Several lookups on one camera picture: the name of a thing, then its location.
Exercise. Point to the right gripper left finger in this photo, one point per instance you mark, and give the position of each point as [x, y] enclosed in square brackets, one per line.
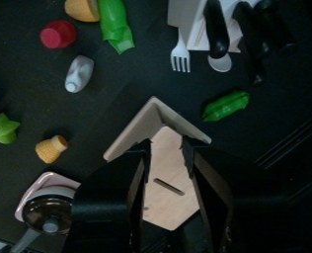
[106, 197]

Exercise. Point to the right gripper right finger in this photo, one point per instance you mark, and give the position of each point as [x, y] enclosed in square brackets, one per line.
[209, 204]

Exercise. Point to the small yellow corn piece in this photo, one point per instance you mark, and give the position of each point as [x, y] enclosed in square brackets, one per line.
[50, 151]

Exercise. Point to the wooden toy box red panel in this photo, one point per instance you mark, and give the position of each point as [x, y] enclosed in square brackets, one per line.
[169, 184]

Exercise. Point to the white toy pot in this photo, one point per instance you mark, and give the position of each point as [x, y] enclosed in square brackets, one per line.
[53, 192]

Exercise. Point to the pink toy tray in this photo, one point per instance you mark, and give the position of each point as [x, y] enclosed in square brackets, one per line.
[49, 179]

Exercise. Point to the green toy pea pod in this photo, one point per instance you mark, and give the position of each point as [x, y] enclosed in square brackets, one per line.
[225, 106]

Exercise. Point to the green lumpy toy vegetable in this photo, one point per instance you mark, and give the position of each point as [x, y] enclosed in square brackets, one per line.
[2, 130]

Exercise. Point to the white toy bottle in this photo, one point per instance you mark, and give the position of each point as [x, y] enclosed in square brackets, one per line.
[79, 74]

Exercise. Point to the white toy spoon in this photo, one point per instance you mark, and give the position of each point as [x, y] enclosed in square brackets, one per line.
[221, 64]

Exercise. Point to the white toy fork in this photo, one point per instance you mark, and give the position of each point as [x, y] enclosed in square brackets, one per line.
[181, 56]

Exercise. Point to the red toy bottle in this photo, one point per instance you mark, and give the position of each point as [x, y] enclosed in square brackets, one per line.
[57, 34]

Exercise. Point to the green toy corn husk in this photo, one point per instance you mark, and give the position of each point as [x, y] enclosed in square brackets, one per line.
[116, 28]

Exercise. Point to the white toy knife block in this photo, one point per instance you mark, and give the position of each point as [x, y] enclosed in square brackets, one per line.
[189, 19]

